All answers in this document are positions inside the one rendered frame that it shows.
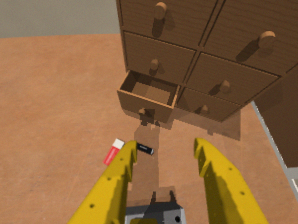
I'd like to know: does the red and white eraser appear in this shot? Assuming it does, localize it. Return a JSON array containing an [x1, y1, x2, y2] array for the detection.
[[103, 139, 124, 165]]

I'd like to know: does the black battery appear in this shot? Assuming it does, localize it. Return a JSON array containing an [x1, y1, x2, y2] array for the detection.
[[137, 143, 154, 154]]

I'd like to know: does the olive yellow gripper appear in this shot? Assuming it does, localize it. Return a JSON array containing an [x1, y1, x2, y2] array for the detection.
[[67, 137, 269, 224]]

